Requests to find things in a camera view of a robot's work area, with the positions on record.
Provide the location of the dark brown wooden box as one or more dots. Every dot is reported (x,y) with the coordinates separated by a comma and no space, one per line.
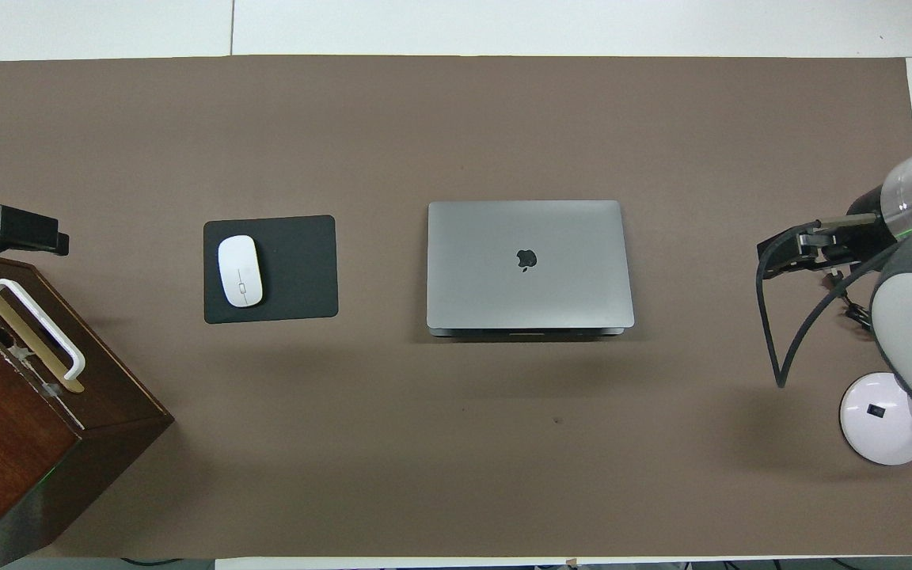
(5,443)

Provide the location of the white desk lamp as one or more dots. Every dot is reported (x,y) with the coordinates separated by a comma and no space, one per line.
(879,419)

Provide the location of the brown table mat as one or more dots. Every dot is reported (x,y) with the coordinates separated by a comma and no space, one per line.
(456,459)

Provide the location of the black mouse pad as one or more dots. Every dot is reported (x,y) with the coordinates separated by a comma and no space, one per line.
(298,269)

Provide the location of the white computer mouse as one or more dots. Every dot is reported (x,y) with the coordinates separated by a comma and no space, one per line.
(240,271)

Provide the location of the grey aluminium laptop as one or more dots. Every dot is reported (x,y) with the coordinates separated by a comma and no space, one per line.
(495,269)

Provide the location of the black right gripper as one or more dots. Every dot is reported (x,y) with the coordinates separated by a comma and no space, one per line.
(848,237)

